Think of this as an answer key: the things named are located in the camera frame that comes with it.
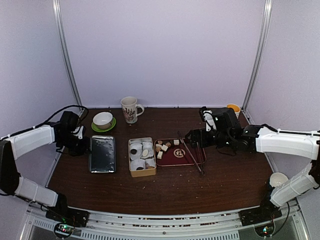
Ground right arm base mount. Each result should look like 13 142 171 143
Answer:
238 207 282 227

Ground aluminium frame post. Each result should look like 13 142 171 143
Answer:
242 0 273 112
52 0 82 105

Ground metal front rail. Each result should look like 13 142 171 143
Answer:
19 194 311 240

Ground left aluminium frame post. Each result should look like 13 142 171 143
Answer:
52 0 82 105

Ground floral mug beige inside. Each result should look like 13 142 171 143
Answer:
120 96 145 124

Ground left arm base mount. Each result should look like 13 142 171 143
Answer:
45 208 90 228

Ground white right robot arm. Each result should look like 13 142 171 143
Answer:
185 106 320 221

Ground white mug yellow inside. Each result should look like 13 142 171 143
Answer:
226 103 241 119

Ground metal tongs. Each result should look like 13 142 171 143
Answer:
177 130 205 176

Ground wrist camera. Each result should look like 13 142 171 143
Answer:
72 125 86 140
199 106 216 132

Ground white oval chocolate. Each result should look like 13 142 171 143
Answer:
142 149 149 157

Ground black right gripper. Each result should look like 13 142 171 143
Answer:
185 127 233 149

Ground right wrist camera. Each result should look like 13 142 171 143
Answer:
199 106 216 132

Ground beige tin box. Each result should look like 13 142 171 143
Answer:
128 137 157 178

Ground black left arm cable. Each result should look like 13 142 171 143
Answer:
0 104 90 141

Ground green saucer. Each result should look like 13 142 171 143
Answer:
91 117 117 133

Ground white bowl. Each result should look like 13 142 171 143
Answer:
92 112 113 130

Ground right aluminium frame post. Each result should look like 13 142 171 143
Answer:
242 0 273 112

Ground white cup near arm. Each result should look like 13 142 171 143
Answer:
268 172 289 188

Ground bear print tin lid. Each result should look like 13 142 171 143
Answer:
88 135 117 174

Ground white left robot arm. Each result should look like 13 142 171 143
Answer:
0 111 90 222

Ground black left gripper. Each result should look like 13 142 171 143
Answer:
57 132 91 157

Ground white square chocolate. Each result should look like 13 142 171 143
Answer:
173 139 180 146

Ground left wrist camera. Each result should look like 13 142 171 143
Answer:
72 125 86 140

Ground red lacquer tray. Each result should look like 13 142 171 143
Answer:
154 138 207 167

